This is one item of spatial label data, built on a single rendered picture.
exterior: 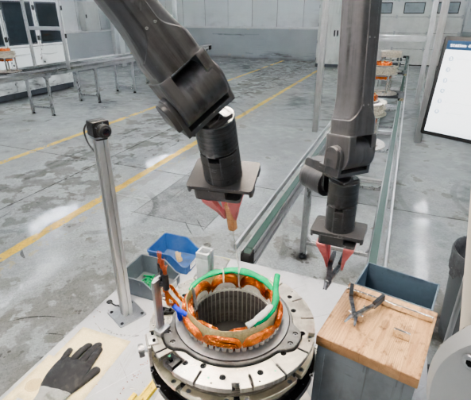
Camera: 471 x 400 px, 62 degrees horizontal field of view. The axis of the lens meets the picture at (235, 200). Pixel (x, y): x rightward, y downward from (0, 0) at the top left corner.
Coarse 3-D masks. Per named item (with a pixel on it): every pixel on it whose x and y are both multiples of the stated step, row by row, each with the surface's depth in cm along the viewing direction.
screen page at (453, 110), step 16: (448, 48) 133; (464, 48) 129; (448, 64) 133; (464, 64) 130; (448, 80) 134; (464, 80) 131; (448, 96) 135; (464, 96) 131; (432, 112) 140; (448, 112) 136; (464, 112) 132; (432, 128) 141; (448, 128) 137; (464, 128) 133
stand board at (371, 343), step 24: (360, 288) 90; (336, 312) 83; (384, 312) 83; (432, 312) 83; (336, 336) 76; (360, 336) 76; (384, 336) 76; (360, 360) 73; (384, 360) 71; (408, 360) 71; (408, 384) 69
